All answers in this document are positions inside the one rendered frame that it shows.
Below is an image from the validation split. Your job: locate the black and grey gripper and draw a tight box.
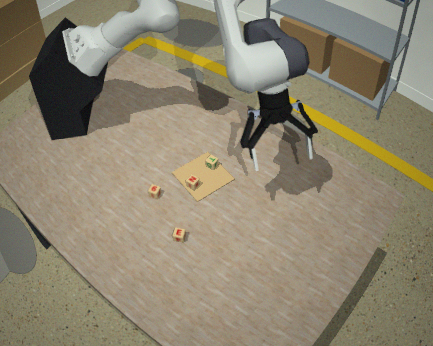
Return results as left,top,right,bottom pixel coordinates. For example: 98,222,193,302
240,88,318,171

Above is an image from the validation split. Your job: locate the tan flat mat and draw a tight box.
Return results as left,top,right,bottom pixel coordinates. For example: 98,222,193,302
172,152,235,202

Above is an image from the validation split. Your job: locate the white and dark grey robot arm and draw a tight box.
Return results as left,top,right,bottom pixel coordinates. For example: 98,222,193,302
62,0,310,94

